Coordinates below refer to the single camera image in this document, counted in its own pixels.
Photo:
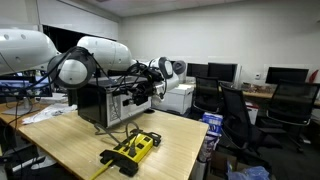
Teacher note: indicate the white storage box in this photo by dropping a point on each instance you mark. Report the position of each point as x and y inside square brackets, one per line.
[176, 98]

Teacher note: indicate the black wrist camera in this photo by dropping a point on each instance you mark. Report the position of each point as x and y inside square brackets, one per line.
[155, 74]

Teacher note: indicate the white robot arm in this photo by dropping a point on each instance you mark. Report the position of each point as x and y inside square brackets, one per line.
[20, 50]

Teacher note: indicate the white papers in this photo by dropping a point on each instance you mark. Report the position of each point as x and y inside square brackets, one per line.
[50, 111]

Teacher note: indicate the white and blue carton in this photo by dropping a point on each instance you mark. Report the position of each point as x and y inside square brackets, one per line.
[208, 146]

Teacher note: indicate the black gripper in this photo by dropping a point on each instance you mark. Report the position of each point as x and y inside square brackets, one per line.
[145, 90]

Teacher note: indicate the black monitor beside red object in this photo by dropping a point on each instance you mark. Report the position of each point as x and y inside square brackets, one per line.
[286, 75]

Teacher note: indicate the black desktop monitor on stand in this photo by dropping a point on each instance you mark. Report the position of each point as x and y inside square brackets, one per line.
[20, 86]

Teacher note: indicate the white wall outlet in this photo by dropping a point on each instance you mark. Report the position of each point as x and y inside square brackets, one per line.
[257, 76]

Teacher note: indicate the black office chair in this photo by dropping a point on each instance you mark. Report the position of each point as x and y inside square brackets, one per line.
[293, 100]
[240, 116]
[206, 93]

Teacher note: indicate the white box with red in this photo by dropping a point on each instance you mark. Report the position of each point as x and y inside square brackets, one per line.
[252, 113]

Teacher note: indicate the black microwave oven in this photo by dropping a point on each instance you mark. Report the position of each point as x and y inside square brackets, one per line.
[91, 103]

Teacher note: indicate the blue plastic bag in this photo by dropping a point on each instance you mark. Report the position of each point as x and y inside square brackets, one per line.
[250, 173]

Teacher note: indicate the yellow power strip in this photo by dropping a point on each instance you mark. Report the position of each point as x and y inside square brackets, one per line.
[141, 145]

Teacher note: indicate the brown cardboard box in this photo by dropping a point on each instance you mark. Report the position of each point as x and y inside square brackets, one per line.
[220, 163]

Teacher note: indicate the cluttered wooden desk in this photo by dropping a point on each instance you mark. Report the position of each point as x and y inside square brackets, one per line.
[256, 91]

